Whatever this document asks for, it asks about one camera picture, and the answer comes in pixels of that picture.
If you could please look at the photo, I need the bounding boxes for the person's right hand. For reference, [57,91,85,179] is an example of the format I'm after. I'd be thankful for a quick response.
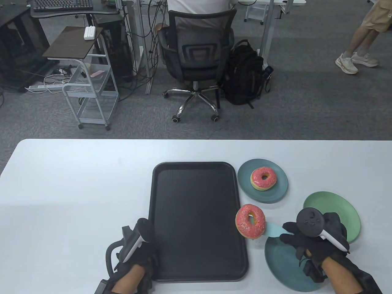
[280,212,350,267]

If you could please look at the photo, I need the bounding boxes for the person's left hand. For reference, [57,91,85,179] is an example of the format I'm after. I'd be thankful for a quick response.
[114,242,159,291]

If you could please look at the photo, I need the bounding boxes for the black white hand controller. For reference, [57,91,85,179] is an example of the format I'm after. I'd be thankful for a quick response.
[296,208,350,253]
[106,218,153,277]

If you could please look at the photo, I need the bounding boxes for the teal round plate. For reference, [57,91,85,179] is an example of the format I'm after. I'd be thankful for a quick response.
[264,236,328,292]
[237,158,288,204]

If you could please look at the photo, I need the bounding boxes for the light blue dessert shovel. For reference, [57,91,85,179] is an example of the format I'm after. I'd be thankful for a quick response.
[264,222,294,238]

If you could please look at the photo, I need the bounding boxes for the black baking tray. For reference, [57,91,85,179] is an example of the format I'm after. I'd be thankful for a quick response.
[144,161,249,283]

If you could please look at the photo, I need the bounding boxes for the pink frosted mini donut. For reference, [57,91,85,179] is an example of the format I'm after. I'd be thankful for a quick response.
[250,167,277,191]
[235,204,266,240]

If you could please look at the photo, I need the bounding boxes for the person's left forearm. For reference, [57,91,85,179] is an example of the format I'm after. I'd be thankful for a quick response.
[110,265,145,294]

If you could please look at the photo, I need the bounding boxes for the person's right forearm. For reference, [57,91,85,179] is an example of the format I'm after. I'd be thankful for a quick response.
[322,256,365,294]

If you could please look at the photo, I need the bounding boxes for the green round plate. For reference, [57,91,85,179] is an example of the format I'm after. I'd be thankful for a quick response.
[303,191,361,244]

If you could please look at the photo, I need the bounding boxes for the black wrist band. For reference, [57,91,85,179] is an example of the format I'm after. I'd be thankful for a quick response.
[93,278,114,294]
[303,260,383,294]

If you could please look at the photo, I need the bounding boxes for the white rolling cart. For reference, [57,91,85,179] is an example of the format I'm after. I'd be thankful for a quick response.
[62,32,120,131]

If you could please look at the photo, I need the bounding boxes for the black backpack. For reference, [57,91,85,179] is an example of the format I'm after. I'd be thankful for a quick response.
[224,39,274,109]

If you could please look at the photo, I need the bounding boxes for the white power strip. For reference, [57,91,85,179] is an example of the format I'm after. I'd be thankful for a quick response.
[25,83,66,92]

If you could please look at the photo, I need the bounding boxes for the black computer tower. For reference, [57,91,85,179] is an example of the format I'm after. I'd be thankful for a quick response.
[103,20,134,82]

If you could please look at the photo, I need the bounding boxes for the black mesh office chair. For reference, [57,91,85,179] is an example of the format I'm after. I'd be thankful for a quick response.
[157,10,238,123]

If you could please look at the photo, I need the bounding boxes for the brown side table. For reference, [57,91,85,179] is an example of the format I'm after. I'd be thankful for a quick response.
[42,26,104,60]

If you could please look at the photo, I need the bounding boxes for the small white trolley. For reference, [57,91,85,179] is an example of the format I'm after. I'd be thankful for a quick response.
[244,0,274,25]

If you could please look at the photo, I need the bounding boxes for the black desk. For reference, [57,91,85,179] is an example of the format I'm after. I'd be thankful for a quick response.
[29,0,123,19]

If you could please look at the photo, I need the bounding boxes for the black keyboard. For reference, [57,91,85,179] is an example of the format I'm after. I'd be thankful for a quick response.
[32,0,93,12]

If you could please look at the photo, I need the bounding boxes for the tangle of white cables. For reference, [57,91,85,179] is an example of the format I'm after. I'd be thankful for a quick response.
[43,73,74,90]

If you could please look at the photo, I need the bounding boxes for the white desk frame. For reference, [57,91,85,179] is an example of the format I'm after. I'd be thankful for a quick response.
[239,0,307,58]
[122,0,153,94]

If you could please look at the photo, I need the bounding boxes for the bundle of black cables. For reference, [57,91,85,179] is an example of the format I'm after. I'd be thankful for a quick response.
[121,0,167,101]

